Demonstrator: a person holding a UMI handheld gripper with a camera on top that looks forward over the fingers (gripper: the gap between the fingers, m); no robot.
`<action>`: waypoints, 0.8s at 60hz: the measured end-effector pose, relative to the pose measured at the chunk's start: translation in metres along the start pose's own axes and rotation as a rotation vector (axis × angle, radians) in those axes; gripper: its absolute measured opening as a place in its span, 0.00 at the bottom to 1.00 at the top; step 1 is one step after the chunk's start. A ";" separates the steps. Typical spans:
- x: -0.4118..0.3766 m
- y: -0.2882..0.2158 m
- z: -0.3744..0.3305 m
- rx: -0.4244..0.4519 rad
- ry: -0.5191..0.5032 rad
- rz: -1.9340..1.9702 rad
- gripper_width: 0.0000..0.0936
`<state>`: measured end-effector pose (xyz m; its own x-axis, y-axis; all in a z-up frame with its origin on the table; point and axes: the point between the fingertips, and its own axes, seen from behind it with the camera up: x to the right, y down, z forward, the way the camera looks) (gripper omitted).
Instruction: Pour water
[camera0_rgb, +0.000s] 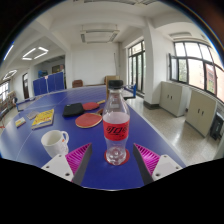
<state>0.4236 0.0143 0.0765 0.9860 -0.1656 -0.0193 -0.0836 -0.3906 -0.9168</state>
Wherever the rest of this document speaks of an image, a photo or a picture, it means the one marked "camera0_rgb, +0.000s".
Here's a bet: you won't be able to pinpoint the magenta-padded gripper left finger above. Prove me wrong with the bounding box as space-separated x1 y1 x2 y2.
41 142 94 186

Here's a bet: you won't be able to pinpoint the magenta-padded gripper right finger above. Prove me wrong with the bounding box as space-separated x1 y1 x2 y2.
132 142 184 186

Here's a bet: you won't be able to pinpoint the clear red-labelled drink bottle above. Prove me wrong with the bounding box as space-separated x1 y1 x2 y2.
102 79 131 166

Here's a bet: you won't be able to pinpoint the white ceramic mug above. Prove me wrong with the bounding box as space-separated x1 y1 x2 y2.
40 129 70 159

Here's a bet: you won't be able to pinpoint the yellow book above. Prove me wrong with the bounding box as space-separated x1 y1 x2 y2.
31 108 55 131

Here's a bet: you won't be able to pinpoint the red table tennis paddle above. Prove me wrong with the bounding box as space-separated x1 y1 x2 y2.
82 99 106 111
74 108 104 129

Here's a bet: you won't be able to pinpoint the small grey booklet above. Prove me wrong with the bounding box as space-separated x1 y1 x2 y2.
26 110 40 120

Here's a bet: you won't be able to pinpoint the black zipped pouch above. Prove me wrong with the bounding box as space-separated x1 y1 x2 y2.
62 102 85 118

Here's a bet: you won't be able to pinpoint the small colourful booklet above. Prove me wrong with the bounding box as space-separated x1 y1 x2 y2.
14 116 27 129

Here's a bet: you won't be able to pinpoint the beige two-door cabinet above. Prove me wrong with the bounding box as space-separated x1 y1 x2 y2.
185 89 218 138
158 80 191 118

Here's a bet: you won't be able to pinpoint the black waste bin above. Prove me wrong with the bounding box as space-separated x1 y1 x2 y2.
209 112 224 141

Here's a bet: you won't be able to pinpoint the blue folded partition panels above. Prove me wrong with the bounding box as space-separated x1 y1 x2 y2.
32 71 66 97

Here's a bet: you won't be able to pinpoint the brown armchair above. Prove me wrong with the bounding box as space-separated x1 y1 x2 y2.
71 79 84 89

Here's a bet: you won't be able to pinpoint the dark wooden door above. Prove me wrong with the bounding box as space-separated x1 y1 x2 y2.
22 73 30 100

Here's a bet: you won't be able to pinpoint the large black-framed window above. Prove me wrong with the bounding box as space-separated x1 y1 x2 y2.
168 41 224 103

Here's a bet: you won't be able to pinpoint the tall black-framed glazed doors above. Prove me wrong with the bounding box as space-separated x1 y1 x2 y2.
128 40 146 94

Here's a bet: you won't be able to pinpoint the ceiling lights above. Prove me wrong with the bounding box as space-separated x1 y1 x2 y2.
2 43 50 81

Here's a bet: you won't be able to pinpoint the ceiling air conditioner unit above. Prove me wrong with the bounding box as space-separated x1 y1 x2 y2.
79 29 120 44

